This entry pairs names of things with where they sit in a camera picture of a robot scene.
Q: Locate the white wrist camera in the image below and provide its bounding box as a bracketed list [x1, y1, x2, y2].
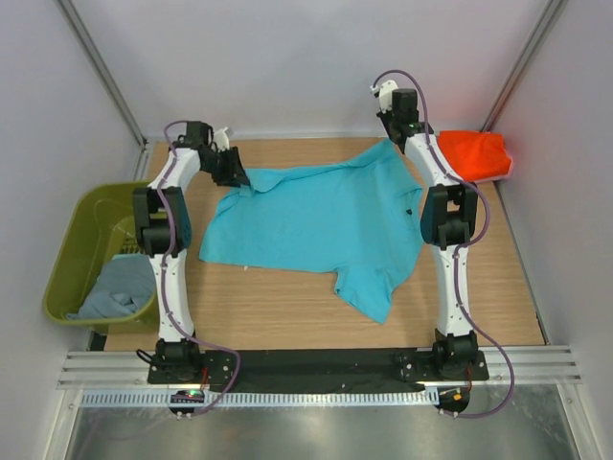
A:
[213, 126, 233, 151]
[371, 80, 398, 113]

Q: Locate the aluminium frame rail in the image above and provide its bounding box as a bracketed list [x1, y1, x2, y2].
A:
[57, 346, 581, 394]

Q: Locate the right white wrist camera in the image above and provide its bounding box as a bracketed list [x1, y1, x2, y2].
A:
[371, 80, 398, 113]

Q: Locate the olive green plastic bin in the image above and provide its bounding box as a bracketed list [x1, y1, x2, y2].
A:
[42, 181, 159, 334]

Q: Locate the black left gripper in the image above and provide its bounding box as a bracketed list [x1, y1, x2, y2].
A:
[202, 147, 250, 188]

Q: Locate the folded orange t shirt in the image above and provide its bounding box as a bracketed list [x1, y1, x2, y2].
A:
[437, 130, 508, 182]

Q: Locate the left aluminium corner post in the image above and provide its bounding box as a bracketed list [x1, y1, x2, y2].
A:
[56, 0, 148, 150]

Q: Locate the white slotted cable duct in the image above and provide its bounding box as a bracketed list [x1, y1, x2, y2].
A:
[79, 387, 439, 409]

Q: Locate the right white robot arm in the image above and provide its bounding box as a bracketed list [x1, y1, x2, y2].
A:
[374, 80, 478, 380]

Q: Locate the right aluminium corner post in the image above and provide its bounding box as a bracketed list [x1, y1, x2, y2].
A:
[481, 0, 568, 132]

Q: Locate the grey blue t shirt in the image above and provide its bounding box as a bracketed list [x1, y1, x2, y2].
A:
[66, 254, 156, 320]

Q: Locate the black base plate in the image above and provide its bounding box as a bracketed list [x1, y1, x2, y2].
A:
[136, 348, 489, 395]

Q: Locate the folded pink t shirt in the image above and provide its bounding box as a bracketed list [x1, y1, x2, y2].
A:
[475, 153, 514, 183]

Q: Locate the teal t shirt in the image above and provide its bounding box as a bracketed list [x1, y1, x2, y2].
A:
[199, 140, 423, 324]

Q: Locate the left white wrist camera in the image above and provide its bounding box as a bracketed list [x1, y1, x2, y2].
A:
[213, 126, 233, 151]

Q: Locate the aluminium corner post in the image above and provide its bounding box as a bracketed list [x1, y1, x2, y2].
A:
[56, 0, 148, 150]
[481, 0, 568, 132]

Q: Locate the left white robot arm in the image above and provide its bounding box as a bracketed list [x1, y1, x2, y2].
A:
[132, 121, 249, 383]

